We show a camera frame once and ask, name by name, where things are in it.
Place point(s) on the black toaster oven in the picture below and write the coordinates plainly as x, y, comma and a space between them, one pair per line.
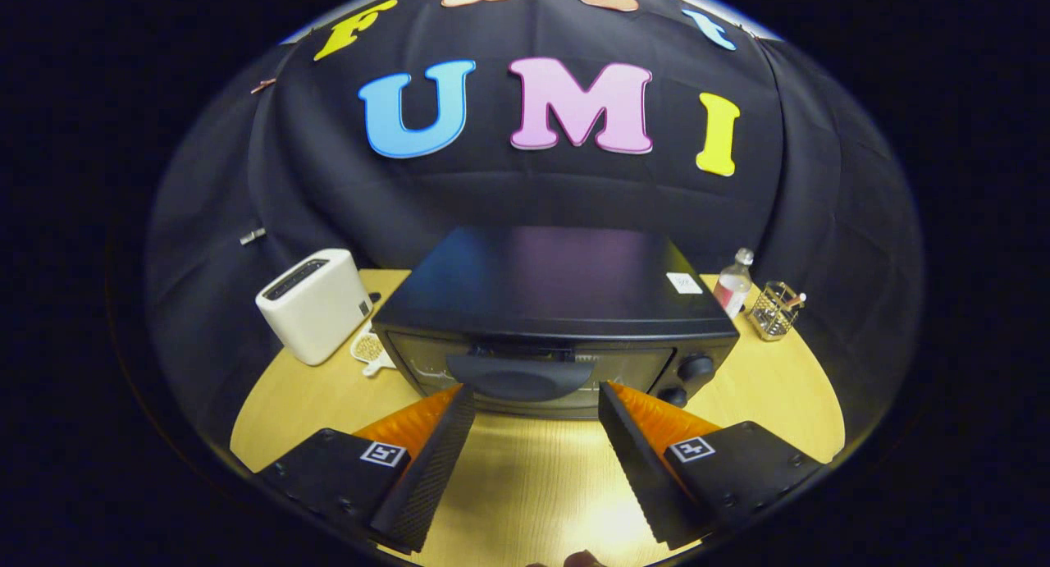
550, 284

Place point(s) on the pink clip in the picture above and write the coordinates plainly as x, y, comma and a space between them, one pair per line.
263, 85

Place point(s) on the white slot toaster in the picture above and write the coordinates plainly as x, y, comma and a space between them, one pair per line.
316, 313

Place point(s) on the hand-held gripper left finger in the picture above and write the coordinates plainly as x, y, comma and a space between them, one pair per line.
431, 468

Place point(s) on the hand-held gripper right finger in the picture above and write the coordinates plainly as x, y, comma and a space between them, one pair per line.
636, 460

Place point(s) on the silver metal clip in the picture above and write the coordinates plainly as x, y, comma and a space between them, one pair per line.
253, 236

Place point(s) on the white slotted spoon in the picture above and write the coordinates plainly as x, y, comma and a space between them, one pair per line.
369, 349

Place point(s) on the clear plastic bottle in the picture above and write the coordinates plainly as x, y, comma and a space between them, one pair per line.
732, 288

